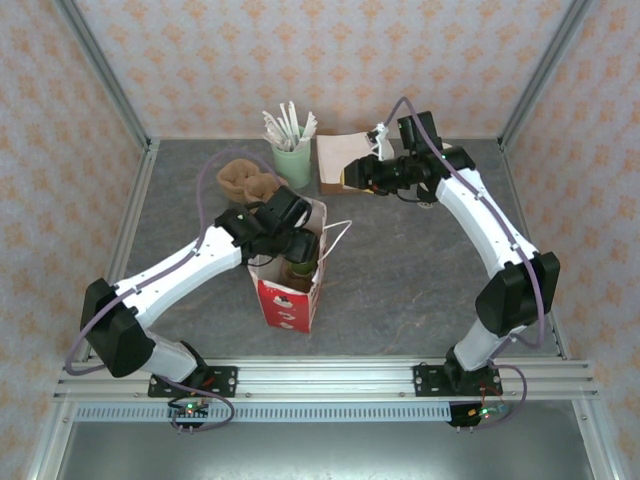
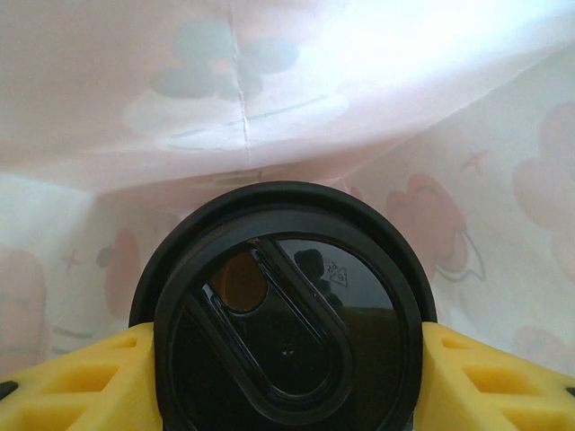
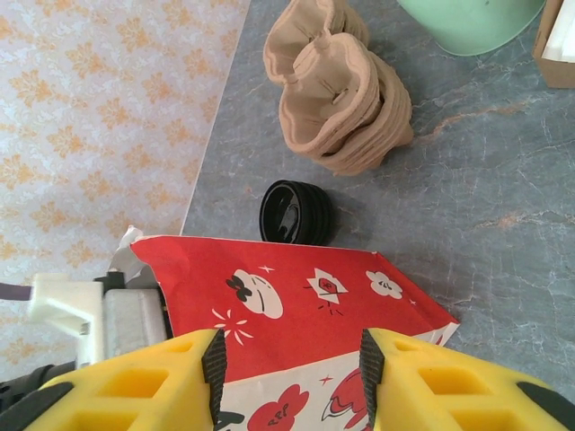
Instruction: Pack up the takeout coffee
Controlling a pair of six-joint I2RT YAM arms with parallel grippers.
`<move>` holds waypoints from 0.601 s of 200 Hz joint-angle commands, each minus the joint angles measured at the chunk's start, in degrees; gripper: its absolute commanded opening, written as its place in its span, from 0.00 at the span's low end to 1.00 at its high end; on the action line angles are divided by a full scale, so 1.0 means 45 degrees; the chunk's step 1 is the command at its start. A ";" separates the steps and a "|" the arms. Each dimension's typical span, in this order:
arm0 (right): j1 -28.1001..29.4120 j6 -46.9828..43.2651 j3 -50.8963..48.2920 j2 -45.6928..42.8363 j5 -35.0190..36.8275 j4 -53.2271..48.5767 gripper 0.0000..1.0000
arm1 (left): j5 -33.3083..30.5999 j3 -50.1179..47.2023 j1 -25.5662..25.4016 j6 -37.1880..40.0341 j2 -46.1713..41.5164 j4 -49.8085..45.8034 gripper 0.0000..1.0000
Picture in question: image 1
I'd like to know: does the brown pulp cup carrier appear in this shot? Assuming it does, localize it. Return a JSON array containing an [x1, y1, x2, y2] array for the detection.
[[273, 259, 301, 286]]

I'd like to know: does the red and white paper bag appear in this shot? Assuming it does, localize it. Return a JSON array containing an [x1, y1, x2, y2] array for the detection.
[[246, 197, 354, 334]]

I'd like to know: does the green straw holder cup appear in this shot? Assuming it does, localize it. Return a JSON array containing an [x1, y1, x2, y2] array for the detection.
[[271, 126, 312, 190]]

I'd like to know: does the stack of pulp cup carriers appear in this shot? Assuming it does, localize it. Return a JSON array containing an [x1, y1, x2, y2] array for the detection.
[[216, 158, 289, 205]]

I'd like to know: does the small electronics board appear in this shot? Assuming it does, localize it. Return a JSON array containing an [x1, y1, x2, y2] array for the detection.
[[167, 398, 211, 420], [469, 403, 509, 419]]

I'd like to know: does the grey metal panel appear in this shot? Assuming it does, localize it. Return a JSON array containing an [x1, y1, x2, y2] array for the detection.
[[54, 422, 596, 480]]

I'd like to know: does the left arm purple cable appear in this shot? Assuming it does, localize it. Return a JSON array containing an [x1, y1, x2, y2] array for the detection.
[[64, 147, 281, 435]]

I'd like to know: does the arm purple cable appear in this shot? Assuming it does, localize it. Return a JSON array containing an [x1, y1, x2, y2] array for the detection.
[[64, 147, 281, 435], [382, 96, 549, 431]]

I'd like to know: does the aluminium side rail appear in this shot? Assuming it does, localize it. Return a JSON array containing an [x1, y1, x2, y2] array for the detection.
[[87, 138, 161, 361], [498, 139, 571, 360]]

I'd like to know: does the aluminium frame post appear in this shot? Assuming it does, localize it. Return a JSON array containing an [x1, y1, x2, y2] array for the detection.
[[53, 0, 154, 151], [498, 0, 596, 150]]

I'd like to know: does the long aluminium base rail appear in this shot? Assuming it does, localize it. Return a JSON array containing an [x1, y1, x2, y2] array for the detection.
[[54, 357, 599, 401]]

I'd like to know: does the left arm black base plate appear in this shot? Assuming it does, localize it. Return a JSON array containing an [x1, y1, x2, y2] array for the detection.
[[148, 366, 239, 398]]

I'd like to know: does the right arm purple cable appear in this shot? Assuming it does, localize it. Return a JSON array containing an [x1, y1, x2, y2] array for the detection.
[[382, 96, 549, 431]]

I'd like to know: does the slotted grey cable duct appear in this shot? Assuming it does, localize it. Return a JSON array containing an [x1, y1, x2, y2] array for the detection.
[[74, 405, 454, 424]]

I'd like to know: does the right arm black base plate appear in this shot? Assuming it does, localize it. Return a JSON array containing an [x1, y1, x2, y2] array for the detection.
[[412, 363, 501, 399]]

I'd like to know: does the aluminium frame leg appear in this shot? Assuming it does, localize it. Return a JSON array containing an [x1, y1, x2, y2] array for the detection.
[[27, 399, 76, 480], [572, 399, 617, 480]]

